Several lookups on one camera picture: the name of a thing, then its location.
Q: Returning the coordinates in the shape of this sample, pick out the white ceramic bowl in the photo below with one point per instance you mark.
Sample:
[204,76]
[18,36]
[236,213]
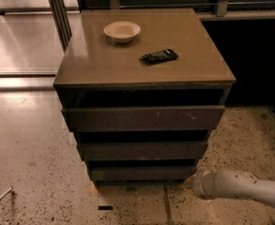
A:
[122,32]

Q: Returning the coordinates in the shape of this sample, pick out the brown drawer cabinet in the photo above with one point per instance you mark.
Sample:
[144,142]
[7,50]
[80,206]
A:
[97,72]

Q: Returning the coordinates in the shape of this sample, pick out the metal frame post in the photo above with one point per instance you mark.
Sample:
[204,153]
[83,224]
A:
[61,22]

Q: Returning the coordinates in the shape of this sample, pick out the brown drawer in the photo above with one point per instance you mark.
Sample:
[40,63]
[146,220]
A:
[139,174]
[143,118]
[141,150]

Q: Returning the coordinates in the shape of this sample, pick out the black remote control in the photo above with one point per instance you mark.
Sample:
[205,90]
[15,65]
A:
[159,56]

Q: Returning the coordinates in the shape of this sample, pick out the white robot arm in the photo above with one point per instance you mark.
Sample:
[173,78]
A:
[234,185]

